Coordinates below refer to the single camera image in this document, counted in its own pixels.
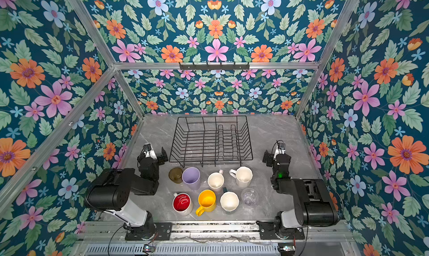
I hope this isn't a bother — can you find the white ceramic mug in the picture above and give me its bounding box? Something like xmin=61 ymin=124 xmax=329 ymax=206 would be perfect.
xmin=229 ymin=166 xmax=253 ymax=188

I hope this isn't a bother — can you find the white mug red interior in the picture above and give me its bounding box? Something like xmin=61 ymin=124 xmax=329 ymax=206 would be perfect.
xmin=172 ymin=193 xmax=193 ymax=216

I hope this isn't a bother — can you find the dark green mug white interior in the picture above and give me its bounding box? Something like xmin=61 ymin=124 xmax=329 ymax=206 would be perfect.
xmin=220 ymin=187 xmax=240 ymax=212

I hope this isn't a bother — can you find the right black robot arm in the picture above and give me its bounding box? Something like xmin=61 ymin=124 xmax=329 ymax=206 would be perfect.
xmin=262 ymin=151 xmax=340 ymax=239

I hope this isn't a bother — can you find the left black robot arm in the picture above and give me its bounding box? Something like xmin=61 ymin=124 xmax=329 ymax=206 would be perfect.
xmin=84 ymin=143 xmax=169 ymax=240

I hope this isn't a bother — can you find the olive green glass cup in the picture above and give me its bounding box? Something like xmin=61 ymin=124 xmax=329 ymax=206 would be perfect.
xmin=168 ymin=167 xmax=183 ymax=184

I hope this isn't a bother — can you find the lilac plastic cup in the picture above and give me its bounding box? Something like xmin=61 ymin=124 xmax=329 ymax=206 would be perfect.
xmin=182 ymin=167 xmax=201 ymax=190

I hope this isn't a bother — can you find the clear glass cup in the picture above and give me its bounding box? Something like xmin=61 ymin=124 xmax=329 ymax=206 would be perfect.
xmin=241 ymin=187 xmax=259 ymax=207

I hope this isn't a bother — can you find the yellow mug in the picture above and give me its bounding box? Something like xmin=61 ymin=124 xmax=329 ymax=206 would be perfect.
xmin=196 ymin=190 xmax=216 ymax=216

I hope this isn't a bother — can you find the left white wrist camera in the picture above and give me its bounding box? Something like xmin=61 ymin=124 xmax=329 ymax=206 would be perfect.
xmin=143 ymin=143 xmax=157 ymax=160

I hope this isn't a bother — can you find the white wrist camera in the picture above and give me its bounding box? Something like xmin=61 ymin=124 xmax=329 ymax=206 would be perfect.
xmin=143 ymin=143 xmax=157 ymax=160
xmin=274 ymin=142 xmax=286 ymax=157

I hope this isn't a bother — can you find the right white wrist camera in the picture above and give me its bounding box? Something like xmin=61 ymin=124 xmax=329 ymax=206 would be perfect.
xmin=274 ymin=142 xmax=286 ymax=157

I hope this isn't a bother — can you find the black wire dish rack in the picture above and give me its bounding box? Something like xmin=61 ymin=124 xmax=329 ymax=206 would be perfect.
xmin=169 ymin=115 xmax=253 ymax=168

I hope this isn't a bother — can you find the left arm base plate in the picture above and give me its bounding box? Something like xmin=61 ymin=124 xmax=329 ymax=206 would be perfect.
xmin=125 ymin=221 xmax=173 ymax=241

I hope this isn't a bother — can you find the cream mug pink handle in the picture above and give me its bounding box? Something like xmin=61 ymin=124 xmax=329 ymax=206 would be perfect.
xmin=207 ymin=170 xmax=225 ymax=192

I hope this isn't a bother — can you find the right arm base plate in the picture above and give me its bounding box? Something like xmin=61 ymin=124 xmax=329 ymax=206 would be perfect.
xmin=256 ymin=220 xmax=305 ymax=240

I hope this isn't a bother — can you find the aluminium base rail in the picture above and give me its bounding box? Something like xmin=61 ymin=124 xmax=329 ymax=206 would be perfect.
xmin=77 ymin=220 xmax=354 ymax=243

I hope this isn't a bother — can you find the black wall hook rail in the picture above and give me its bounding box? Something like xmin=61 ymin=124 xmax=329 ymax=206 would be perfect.
xmin=179 ymin=62 xmax=250 ymax=71

